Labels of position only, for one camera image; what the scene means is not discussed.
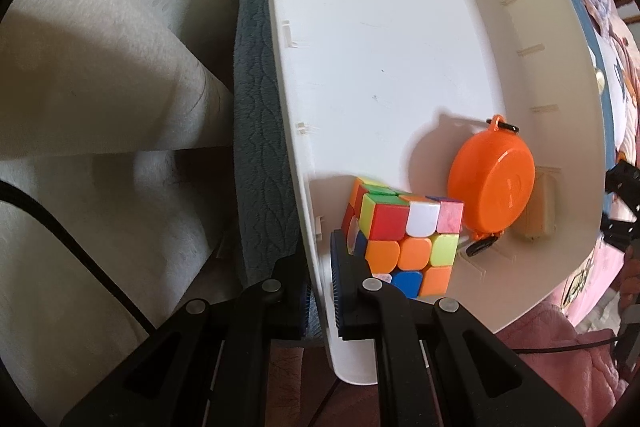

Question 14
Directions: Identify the pink bear print quilt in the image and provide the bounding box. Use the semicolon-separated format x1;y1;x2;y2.
550;147;640;329

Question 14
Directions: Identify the thick black cable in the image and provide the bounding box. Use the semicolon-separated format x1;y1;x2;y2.
0;179;152;339

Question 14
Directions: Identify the orange round case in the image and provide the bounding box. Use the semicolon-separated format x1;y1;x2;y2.
447;114;537;259

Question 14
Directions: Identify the blue fleece mat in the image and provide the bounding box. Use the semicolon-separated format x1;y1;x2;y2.
232;0;617;344

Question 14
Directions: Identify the white plastic tray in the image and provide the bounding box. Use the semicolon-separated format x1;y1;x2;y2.
260;0;614;385

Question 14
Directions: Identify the colourful puzzle cube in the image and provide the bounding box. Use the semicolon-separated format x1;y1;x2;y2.
341;176;465;299

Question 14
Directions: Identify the white patterned curtain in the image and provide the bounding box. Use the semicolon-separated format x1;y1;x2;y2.
0;0;247;427

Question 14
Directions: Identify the pink fleece cloth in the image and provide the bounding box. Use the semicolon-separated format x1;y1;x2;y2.
492;302;640;427

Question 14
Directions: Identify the thin black cable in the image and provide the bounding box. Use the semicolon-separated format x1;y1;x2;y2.
514;327;627;354

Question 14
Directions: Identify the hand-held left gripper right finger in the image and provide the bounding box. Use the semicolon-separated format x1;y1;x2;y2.
330;230;586;427

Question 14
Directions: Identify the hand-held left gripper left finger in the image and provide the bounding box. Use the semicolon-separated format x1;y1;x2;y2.
60;252;308;427

